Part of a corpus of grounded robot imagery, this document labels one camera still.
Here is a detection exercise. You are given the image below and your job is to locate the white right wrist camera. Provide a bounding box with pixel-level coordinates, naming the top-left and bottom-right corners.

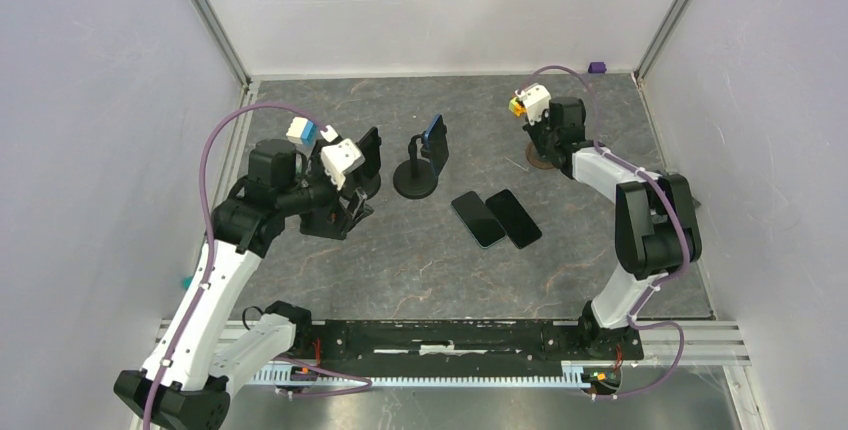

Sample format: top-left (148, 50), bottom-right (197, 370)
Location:
top-left (514, 83), bottom-right (551, 126)

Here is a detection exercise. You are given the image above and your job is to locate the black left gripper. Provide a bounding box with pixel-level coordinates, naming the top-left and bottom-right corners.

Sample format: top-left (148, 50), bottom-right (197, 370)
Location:
top-left (278, 140), bottom-right (373, 233)

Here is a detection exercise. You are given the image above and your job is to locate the yellow orange toy block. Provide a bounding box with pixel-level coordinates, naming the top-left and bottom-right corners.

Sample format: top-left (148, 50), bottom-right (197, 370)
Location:
top-left (508, 97), bottom-right (526, 117)

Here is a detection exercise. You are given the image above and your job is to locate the black flat phone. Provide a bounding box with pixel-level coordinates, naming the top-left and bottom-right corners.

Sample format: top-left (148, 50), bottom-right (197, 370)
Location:
top-left (451, 191), bottom-right (506, 249)

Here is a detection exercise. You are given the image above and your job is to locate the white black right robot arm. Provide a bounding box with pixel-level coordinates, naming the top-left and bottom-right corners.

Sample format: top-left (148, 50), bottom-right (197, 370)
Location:
top-left (510, 95), bottom-right (702, 358)

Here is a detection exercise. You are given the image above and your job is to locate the dark grey phone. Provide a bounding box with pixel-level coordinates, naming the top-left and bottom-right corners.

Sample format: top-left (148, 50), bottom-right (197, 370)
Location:
top-left (484, 189), bottom-right (542, 249)

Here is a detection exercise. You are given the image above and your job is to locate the black front phone stand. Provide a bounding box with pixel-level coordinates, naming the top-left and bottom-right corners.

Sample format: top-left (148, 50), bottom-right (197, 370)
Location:
top-left (358, 173), bottom-right (382, 200)

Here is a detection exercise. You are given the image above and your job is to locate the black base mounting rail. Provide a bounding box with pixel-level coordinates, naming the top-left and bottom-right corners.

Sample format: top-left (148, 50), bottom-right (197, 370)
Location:
top-left (286, 319), bottom-right (644, 377)

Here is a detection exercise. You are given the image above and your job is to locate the purple cable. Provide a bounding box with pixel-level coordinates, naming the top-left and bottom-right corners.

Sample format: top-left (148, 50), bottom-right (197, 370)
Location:
top-left (519, 65), bottom-right (694, 402)
top-left (142, 100), bottom-right (374, 430)

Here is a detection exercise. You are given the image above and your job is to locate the purple small block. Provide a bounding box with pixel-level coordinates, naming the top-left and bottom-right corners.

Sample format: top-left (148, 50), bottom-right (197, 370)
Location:
top-left (587, 61), bottom-right (608, 74)

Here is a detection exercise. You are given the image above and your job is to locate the black phone light blue edge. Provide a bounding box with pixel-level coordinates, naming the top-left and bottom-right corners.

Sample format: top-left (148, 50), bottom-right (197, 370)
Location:
top-left (357, 127), bottom-right (382, 179)

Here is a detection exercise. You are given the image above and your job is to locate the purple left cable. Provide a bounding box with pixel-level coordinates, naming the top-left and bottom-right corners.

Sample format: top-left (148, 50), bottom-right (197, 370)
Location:
top-left (142, 100), bottom-right (374, 430)

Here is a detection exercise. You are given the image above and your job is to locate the dark blue edged phone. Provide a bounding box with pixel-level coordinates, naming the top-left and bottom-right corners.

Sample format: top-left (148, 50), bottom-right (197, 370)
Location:
top-left (421, 114), bottom-right (450, 176)

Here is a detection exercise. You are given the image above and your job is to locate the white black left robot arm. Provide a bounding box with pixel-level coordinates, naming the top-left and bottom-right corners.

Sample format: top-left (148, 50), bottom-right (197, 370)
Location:
top-left (114, 137), bottom-right (371, 429)

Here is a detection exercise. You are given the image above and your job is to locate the white blue toy block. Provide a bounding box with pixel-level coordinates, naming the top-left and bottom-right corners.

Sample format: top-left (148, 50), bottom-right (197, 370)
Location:
top-left (286, 117), bottom-right (319, 147)

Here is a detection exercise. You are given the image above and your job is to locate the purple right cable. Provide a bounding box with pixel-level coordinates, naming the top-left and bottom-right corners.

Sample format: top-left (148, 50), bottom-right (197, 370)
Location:
top-left (519, 65), bottom-right (694, 402)

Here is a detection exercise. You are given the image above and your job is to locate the black phone stand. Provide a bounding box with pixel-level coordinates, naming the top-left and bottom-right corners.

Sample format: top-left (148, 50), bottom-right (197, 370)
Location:
top-left (358, 173), bottom-right (382, 200)
top-left (392, 135), bottom-right (438, 200)

